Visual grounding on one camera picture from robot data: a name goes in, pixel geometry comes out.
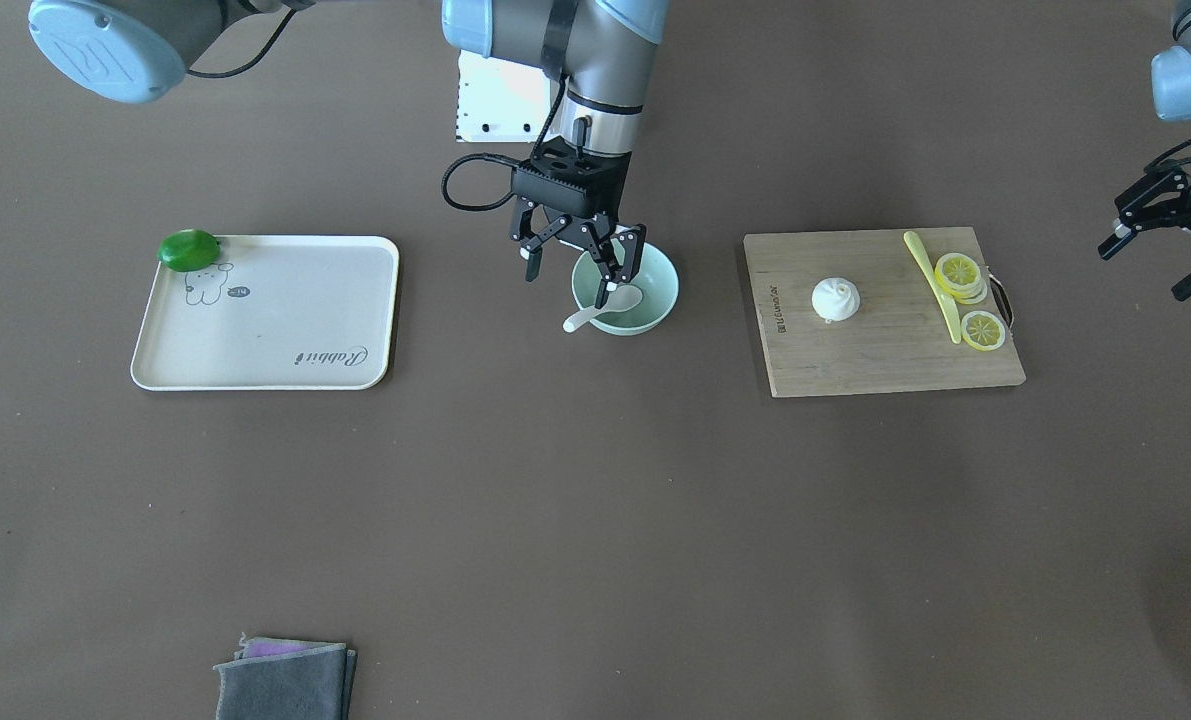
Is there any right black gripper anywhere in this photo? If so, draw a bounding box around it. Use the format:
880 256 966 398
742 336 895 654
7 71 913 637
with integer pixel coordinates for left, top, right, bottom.
511 137 647 309

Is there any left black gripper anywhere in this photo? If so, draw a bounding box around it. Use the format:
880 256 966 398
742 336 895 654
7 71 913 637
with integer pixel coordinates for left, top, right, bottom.
1098 161 1191 302

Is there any white ceramic spoon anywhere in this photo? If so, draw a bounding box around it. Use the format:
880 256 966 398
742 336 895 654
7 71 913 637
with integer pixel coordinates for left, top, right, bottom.
563 284 644 333

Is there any white steamed bun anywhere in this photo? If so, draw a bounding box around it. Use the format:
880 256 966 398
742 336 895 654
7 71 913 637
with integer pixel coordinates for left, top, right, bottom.
810 277 863 324

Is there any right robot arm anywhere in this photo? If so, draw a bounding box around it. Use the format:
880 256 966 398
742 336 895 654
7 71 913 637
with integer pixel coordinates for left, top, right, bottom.
24 1 671 309

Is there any light green bowl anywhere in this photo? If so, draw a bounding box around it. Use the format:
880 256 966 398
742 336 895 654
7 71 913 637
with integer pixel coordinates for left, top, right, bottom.
569 243 679 336

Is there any lower lemon slice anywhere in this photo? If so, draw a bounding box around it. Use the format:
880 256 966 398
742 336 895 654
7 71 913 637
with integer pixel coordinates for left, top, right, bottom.
960 309 1008 352

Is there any lemon slice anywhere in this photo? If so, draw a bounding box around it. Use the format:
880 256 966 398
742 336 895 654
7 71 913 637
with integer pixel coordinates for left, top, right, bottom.
934 252 989 305
960 309 1008 352

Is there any upper lemon slice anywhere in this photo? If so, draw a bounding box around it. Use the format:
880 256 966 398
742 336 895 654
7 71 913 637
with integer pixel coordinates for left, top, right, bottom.
934 252 989 305

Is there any yellow plastic knife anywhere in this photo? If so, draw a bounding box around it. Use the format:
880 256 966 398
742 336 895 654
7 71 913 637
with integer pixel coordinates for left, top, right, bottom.
903 231 964 345

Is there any wooden cutting board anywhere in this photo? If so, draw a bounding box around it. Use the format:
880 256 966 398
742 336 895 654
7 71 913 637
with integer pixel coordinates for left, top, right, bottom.
742 228 1025 397

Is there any cream rabbit tray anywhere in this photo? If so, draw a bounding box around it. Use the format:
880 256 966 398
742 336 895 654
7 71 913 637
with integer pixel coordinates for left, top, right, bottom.
130 234 400 392

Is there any green lime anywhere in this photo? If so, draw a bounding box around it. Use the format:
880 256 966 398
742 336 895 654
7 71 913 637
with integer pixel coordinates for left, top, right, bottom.
157 228 222 274

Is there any grey folded cloth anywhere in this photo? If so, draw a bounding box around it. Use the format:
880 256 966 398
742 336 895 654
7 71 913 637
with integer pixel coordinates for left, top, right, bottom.
214 636 357 719

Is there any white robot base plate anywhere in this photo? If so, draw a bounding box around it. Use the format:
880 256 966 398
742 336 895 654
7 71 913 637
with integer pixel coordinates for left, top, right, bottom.
455 50 560 143

